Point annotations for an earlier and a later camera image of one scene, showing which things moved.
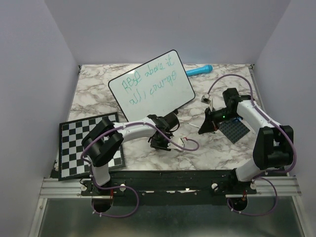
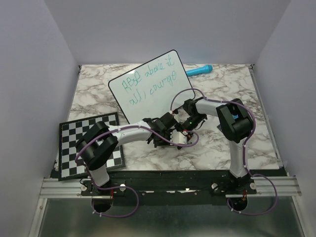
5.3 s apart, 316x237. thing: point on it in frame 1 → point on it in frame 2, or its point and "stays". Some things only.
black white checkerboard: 71,134 stays
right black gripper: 208,125 → 179,127
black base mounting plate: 170,187 stays
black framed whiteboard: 159,86 stays
